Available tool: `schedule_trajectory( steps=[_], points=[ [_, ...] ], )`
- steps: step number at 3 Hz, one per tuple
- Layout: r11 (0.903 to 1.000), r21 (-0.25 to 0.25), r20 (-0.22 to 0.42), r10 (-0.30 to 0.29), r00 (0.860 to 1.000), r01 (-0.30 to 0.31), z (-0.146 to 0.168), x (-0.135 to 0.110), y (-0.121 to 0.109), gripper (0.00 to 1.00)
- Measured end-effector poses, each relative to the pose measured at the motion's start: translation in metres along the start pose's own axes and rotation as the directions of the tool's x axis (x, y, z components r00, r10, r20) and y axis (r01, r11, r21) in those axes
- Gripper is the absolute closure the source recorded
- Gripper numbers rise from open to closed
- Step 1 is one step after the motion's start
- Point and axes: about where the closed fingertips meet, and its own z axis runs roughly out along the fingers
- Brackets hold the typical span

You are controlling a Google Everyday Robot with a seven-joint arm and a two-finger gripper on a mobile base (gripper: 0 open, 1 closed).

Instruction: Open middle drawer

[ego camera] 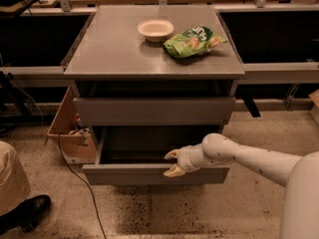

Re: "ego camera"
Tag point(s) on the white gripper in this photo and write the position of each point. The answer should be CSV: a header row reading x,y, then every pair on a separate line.
x,y
183,159

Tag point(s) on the grey drawer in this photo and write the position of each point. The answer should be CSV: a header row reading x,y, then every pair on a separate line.
x,y
154,111
134,155

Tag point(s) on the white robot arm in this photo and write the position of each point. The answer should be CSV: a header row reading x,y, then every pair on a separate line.
x,y
299,175

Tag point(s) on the grey drawer cabinet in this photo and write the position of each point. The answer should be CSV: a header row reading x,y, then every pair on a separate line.
x,y
154,89

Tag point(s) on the grey top drawer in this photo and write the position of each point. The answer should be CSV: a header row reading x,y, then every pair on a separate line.
x,y
154,111

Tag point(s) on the wooden box on floor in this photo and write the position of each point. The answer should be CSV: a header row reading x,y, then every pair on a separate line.
x,y
76,144

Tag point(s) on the green chip bag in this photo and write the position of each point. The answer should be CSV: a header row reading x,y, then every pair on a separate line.
x,y
192,42

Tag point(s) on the white bowl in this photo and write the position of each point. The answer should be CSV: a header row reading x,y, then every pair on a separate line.
x,y
156,30

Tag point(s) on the black leather shoe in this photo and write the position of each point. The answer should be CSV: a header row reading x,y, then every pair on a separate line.
x,y
26,215

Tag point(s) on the beige trouser leg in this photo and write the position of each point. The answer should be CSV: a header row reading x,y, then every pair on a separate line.
x,y
14,183

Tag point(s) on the grey metal rail frame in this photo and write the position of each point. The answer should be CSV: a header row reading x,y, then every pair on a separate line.
x,y
282,72

